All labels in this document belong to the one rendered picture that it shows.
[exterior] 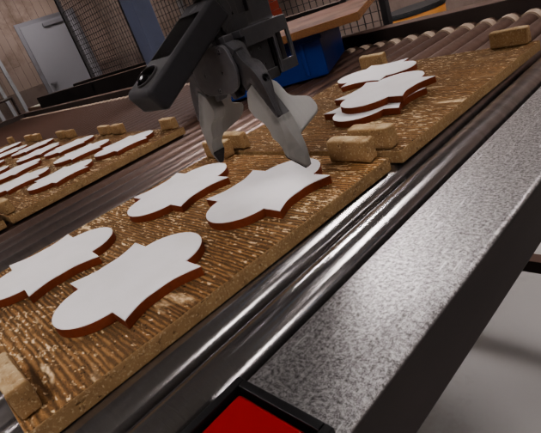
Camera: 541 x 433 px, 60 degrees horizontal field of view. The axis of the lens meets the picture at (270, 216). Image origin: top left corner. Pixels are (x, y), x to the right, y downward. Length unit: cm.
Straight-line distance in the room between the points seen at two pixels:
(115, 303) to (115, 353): 6
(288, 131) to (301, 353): 21
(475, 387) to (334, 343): 121
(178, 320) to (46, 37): 1004
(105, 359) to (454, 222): 30
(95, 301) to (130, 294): 4
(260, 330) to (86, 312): 16
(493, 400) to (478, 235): 112
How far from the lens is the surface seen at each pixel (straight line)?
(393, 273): 37
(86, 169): 105
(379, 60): 101
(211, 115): 53
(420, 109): 67
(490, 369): 157
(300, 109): 47
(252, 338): 35
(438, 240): 40
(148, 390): 37
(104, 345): 40
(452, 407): 148
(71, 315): 44
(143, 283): 43
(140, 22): 246
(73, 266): 55
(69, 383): 38
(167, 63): 44
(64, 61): 1036
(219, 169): 65
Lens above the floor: 113
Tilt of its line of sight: 23 degrees down
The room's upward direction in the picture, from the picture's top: 20 degrees counter-clockwise
